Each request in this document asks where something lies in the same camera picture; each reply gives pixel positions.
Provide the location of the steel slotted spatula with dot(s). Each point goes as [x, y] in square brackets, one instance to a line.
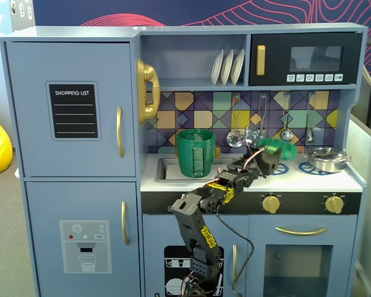
[263, 111]

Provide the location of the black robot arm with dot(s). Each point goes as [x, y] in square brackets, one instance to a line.
[191, 216]

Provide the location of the green container lid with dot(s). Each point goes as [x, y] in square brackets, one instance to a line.
[284, 148]

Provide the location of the gold toy telephone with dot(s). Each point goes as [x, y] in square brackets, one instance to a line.
[148, 89]

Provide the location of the black toy microwave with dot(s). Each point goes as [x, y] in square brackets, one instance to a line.
[275, 46]

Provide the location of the blue toy kitchen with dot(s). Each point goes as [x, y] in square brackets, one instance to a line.
[80, 161]

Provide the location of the dishwasher door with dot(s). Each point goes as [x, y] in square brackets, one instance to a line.
[154, 235]

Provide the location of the steel pot lid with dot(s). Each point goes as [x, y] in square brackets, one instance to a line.
[326, 153]

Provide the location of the steel ladle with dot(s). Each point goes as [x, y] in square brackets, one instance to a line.
[286, 134]

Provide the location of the steel skimmer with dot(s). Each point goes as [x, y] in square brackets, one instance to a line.
[234, 139]

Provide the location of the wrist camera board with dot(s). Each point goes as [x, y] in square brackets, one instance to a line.
[254, 134]

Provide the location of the oven door with window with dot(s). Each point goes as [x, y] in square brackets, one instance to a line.
[256, 266]

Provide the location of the gold faucet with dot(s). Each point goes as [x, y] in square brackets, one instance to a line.
[217, 151]

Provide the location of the small steel spoon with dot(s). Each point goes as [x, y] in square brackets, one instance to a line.
[310, 136]

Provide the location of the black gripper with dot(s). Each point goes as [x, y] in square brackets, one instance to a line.
[268, 163]

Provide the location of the gold stove knob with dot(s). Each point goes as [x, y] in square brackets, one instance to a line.
[271, 204]
[334, 204]

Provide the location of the white plate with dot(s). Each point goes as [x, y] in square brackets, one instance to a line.
[237, 66]
[227, 67]
[217, 68]

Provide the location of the steel pot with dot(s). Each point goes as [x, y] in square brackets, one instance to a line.
[326, 165]

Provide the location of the green ribbed container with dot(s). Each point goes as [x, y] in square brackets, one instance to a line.
[187, 154]

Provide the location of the grey sink basin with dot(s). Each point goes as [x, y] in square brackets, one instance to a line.
[170, 171]

